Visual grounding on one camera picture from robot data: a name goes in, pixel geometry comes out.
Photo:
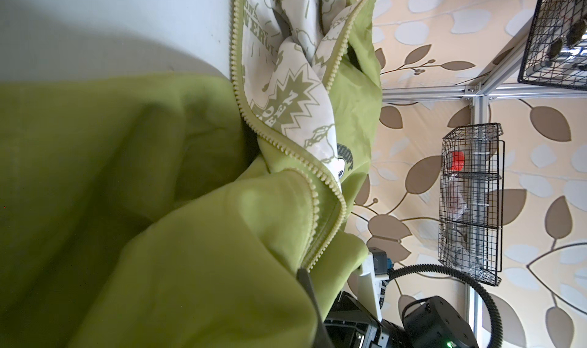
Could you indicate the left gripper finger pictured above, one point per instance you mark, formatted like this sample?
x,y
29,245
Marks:
x,y
314,311

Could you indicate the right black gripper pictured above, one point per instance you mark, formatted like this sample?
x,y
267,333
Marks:
x,y
351,325

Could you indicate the green jacket with cartoon print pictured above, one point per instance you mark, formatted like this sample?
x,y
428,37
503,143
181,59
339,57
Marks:
x,y
174,210

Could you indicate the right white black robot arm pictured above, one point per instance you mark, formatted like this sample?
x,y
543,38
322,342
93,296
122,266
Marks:
x,y
425,322

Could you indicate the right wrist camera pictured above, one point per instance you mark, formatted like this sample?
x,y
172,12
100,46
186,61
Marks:
x,y
372,280

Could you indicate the black wire basket right wall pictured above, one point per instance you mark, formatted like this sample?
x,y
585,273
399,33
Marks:
x,y
471,203

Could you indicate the black wire basket wall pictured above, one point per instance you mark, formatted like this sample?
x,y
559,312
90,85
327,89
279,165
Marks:
x,y
471,203
555,51

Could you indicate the black wire basket back wall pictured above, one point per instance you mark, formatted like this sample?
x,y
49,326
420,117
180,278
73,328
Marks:
x,y
555,51

